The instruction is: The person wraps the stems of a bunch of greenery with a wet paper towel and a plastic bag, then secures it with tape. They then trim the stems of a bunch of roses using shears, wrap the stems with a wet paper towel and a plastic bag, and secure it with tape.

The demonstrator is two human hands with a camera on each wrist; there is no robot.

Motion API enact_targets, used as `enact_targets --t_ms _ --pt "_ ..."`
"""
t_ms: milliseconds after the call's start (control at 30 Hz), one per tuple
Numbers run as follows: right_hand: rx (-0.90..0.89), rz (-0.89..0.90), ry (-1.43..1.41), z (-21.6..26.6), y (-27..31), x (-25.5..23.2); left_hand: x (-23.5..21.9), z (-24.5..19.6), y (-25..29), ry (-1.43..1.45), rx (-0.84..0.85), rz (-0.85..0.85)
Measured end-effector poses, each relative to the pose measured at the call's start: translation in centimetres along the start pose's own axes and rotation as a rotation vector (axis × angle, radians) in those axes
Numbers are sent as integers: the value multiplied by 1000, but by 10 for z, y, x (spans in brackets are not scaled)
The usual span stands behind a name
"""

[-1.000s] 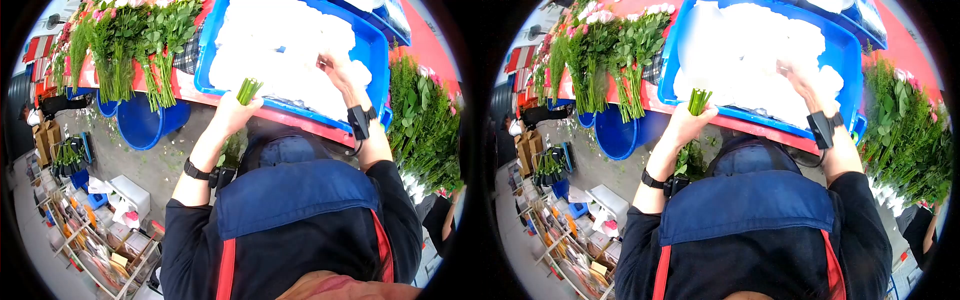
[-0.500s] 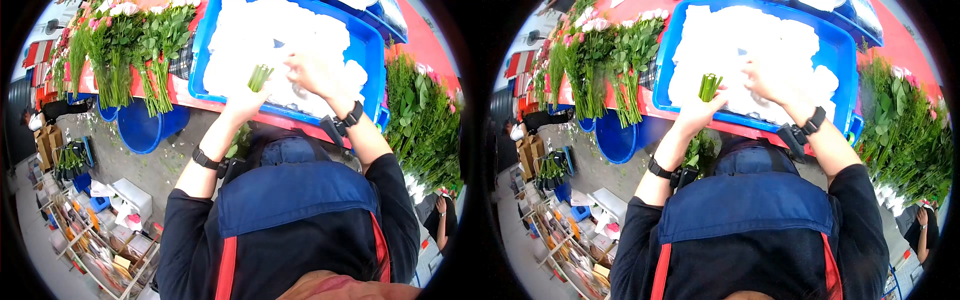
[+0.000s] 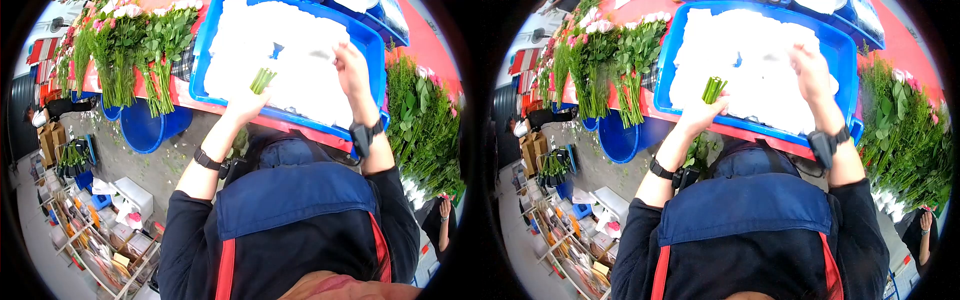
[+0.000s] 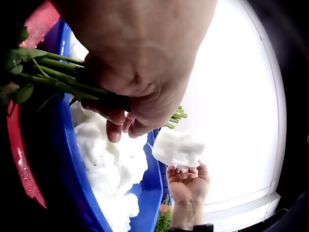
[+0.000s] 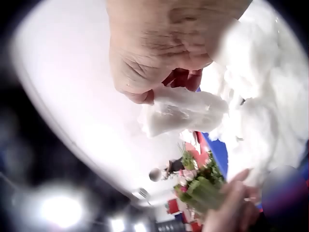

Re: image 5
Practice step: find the person's right hand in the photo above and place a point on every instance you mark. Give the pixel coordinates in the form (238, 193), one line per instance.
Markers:
(154, 36)

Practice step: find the person's left hand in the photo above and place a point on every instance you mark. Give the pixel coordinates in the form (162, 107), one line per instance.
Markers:
(231, 205)

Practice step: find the person's right thumb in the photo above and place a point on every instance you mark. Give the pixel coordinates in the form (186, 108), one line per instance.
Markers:
(135, 84)

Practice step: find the person's right fingers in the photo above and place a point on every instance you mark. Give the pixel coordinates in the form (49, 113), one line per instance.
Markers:
(186, 78)

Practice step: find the person's left fingers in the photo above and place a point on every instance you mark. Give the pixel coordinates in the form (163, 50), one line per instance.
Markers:
(237, 186)

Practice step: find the white wrapping paper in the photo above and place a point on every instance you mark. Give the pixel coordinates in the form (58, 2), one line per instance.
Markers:
(188, 113)

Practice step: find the flower bouquet with green stems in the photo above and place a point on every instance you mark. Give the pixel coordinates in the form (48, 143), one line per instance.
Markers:
(200, 186)

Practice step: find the blue sheet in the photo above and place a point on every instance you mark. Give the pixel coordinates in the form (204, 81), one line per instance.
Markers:
(217, 154)

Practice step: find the red and white stand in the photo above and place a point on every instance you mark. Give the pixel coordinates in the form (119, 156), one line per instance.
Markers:
(178, 210)

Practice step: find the round ceiling lamp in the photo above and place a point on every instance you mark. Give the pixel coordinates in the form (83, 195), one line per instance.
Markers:
(60, 210)

